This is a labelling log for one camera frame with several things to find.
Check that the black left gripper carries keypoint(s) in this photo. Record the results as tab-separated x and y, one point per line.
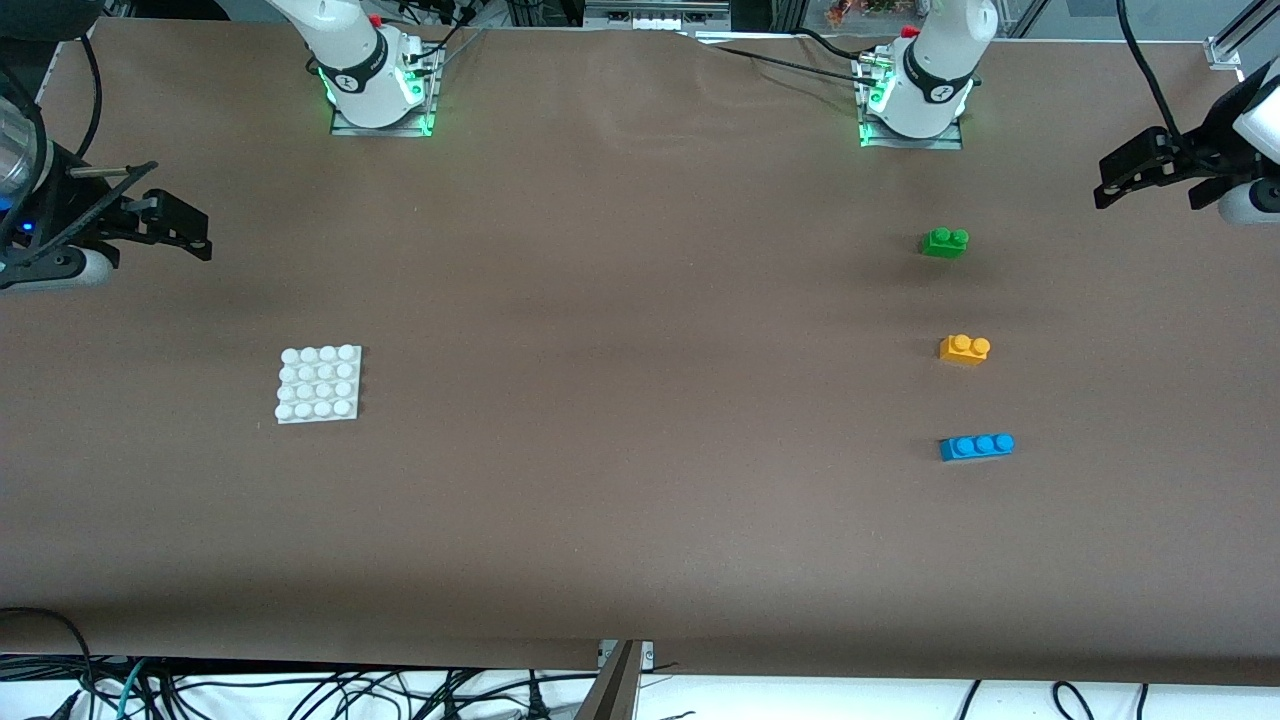
1203	146

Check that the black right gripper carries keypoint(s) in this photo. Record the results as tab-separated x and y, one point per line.
62	186

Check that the white studded base plate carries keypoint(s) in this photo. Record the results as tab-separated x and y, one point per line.
320	385

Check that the yellow two-stud block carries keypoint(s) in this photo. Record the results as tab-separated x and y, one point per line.
965	350

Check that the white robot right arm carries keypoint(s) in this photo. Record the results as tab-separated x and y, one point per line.
360	60

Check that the green two-stud block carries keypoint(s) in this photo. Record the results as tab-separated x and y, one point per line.
945	244

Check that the blue three-stud block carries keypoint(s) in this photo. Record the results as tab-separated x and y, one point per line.
975	447

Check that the thin grey metal rod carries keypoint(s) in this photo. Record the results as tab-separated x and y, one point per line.
105	171

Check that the colourful toy pile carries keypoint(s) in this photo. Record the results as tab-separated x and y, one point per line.
860	10

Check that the grey power strip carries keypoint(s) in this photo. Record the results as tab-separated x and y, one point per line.
655	12

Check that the brown table cover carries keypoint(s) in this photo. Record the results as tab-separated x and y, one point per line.
760	560

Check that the black frame post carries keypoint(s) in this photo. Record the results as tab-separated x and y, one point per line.
545	12
770	12

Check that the aluminium profile post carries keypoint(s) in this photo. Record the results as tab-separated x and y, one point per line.
615	695

